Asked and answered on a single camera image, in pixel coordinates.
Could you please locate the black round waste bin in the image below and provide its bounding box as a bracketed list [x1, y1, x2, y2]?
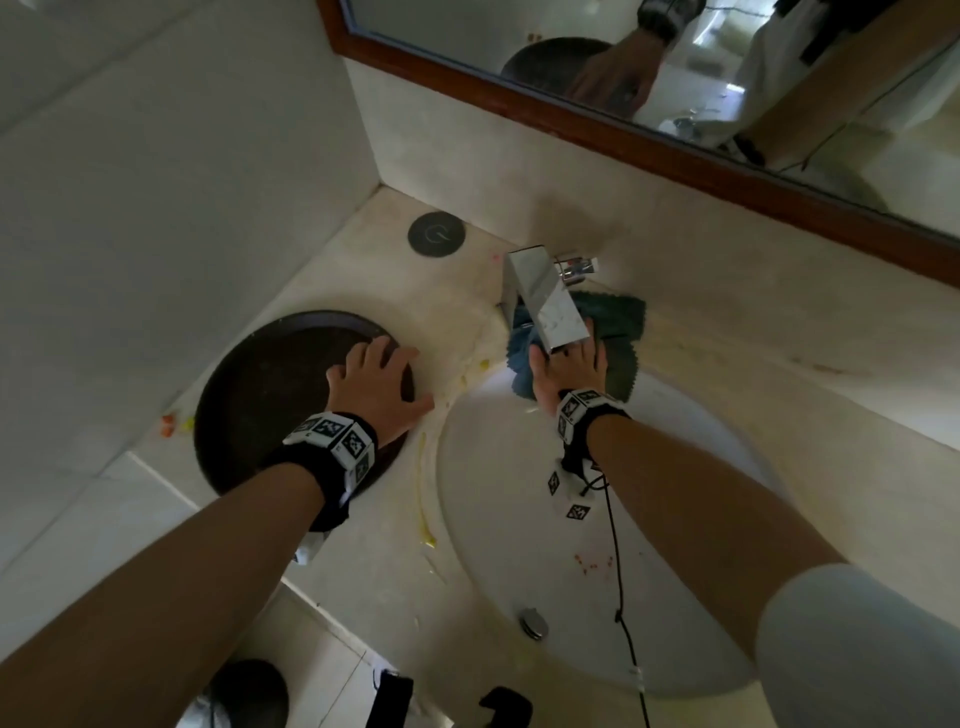
[201, 659, 291, 728]

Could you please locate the blue-green cleaning cloth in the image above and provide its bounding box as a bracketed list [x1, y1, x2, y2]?
[504, 291, 648, 402]

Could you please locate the person's right forearm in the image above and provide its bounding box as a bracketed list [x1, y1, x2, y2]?
[583, 411, 852, 680]

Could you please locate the dark brown round tray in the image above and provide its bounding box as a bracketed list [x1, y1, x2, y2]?
[193, 310, 417, 498]

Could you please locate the white oval sink basin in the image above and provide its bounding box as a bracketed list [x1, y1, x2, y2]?
[436, 366, 790, 702]

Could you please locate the black thin cable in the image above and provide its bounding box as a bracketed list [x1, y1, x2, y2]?
[596, 474, 654, 728]

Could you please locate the black strap piece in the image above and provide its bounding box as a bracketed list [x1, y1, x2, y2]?
[366, 669, 415, 728]

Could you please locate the person's left hand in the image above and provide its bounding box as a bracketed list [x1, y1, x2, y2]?
[326, 335, 436, 451]

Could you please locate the chrome square faucet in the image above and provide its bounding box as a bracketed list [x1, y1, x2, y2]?
[501, 243, 603, 355]

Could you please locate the right wrist marker tracker band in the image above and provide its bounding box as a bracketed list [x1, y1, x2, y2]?
[547, 387, 633, 525]

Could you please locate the wooden framed wall mirror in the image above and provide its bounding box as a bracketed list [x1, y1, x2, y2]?
[315, 0, 960, 291]

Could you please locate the white shirt sleeve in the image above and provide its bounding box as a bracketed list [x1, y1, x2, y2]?
[753, 562, 960, 728]

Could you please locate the wrist marker tracker band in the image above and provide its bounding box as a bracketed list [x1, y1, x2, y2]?
[279, 410, 378, 532]
[547, 387, 633, 525]

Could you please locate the person's right hand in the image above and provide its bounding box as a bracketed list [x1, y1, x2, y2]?
[528, 318, 610, 417]

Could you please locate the left wrist marker tracker band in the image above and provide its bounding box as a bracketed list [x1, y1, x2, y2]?
[279, 410, 378, 532]

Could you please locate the person's left forearm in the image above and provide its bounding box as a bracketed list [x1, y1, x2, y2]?
[0, 459, 333, 728]

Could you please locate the round dark countertop cap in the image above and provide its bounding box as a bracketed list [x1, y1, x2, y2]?
[407, 210, 468, 261]

